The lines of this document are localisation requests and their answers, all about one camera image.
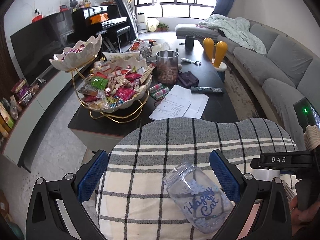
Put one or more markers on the light green blanket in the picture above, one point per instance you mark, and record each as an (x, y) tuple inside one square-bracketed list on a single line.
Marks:
[(236, 30)]

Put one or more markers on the left navy curtain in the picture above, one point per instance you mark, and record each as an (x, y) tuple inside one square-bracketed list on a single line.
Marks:
[(126, 11)]

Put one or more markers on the grey sectional sofa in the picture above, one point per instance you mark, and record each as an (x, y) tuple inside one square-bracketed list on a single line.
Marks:
[(285, 74)]

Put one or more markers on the black coffee table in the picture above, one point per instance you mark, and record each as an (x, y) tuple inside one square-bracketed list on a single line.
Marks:
[(97, 131)]

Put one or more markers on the black remote control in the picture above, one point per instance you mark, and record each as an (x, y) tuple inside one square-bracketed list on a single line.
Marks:
[(206, 90)]

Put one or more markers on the black piano bench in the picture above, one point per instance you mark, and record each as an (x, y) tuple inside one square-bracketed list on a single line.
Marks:
[(113, 38)]

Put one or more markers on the snack packets on cabinet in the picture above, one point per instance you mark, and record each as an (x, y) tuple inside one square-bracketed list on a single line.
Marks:
[(22, 94)]

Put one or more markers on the clear plastic Happy Cat cup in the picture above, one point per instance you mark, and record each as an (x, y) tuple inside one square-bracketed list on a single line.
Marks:
[(202, 202)]

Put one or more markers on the black upright piano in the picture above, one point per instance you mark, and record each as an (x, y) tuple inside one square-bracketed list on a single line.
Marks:
[(91, 20)]

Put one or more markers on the black television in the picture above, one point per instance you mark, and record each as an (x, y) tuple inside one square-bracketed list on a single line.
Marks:
[(35, 44)]

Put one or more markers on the grey bunny figurine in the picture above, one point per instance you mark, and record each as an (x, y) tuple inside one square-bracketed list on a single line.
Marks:
[(73, 3)]

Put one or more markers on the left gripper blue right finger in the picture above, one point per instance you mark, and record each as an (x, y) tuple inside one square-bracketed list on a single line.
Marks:
[(273, 218)]

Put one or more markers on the black mug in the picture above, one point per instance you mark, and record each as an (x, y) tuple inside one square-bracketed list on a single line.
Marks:
[(189, 42)]

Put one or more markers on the white paper sheets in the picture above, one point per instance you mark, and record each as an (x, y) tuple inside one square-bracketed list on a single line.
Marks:
[(180, 103)]

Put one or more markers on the clear jar of nuts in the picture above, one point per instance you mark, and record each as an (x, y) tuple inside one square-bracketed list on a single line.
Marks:
[(167, 66)]

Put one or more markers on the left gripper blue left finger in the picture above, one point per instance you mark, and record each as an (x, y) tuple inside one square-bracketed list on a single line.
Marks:
[(44, 219)]

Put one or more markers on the white tv cabinet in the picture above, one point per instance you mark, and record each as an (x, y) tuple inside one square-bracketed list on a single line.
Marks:
[(26, 123)]

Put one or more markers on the person's right hand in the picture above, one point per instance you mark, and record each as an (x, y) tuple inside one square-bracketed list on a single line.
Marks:
[(305, 224)]

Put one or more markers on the small upper shell bowl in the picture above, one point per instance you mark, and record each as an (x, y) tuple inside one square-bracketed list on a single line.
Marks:
[(78, 56)]

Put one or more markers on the large shell snack bowl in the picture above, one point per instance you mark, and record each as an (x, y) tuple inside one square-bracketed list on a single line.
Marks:
[(115, 84)]

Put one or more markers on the pink plastic cup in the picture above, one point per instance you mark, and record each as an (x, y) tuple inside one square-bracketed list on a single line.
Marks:
[(248, 224)]

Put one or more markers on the white air purifier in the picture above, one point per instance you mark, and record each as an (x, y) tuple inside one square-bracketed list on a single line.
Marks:
[(141, 23)]

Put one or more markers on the potted green plant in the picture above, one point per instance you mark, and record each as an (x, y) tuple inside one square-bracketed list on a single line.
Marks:
[(162, 27)]

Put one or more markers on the dark purple pouch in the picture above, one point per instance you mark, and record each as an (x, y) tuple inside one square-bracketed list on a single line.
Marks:
[(188, 79)]

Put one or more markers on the white plastic cup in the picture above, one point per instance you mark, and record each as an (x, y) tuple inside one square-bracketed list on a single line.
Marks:
[(264, 174)]

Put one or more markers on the plaid checkered tablecloth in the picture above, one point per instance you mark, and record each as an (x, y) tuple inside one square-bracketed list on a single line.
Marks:
[(131, 198)]

